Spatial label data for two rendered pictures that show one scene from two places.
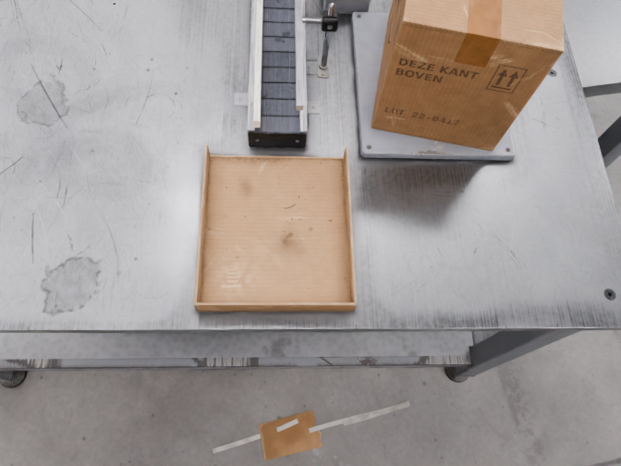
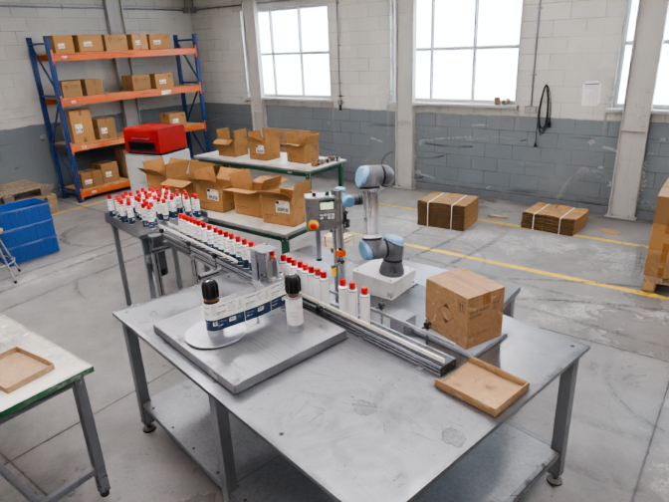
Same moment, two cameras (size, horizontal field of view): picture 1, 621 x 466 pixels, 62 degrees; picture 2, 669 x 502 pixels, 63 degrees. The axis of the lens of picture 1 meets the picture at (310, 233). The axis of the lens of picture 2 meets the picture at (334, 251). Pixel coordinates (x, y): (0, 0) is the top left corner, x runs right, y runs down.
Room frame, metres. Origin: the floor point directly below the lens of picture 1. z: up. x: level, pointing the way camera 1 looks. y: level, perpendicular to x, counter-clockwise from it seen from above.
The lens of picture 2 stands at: (-0.98, 1.60, 2.24)
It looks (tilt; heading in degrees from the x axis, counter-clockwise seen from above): 21 degrees down; 329
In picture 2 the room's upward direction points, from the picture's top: 2 degrees counter-clockwise
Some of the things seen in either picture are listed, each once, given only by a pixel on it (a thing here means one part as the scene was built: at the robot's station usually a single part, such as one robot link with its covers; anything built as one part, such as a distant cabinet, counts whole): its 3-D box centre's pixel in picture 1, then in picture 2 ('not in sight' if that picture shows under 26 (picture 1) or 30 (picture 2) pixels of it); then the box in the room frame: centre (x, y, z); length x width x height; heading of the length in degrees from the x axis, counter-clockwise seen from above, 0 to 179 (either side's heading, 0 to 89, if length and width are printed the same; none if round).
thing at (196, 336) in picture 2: not in sight; (215, 333); (1.42, 0.86, 0.89); 0.31 x 0.31 x 0.01
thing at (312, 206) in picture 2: not in sight; (321, 211); (1.48, 0.17, 1.38); 0.17 x 0.10 x 0.19; 65
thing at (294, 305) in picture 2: not in sight; (294, 302); (1.23, 0.50, 1.03); 0.09 x 0.09 x 0.30
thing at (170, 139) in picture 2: not in sight; (159, 167); (7.22, -0.42, 0.61); 0.70 x 0.60 x 1.22; 32
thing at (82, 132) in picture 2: not in sight; (131, 112); (9.14, -0.56, 1.26); 2.78 x 0.61 x 2.51; 110
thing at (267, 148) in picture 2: not in sight; (262, 144); (5.91, -1.53, 0.97); 0.42 x 0.39 x 0.37; 108
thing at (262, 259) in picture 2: not in sight; (266, 268); (1.76, 0.40, 1.01); 0.14 x 0.13 x 0.26; 10
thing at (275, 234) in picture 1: (276, 224); (481, 383); (0.37, 0.06, 0.85); 0.30 x 0.26 x 0.04; 10
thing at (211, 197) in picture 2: not in sight; (218, 188); (3.97, -0.14, 0.97); 0.45 x 0.38 x 0.37; 113
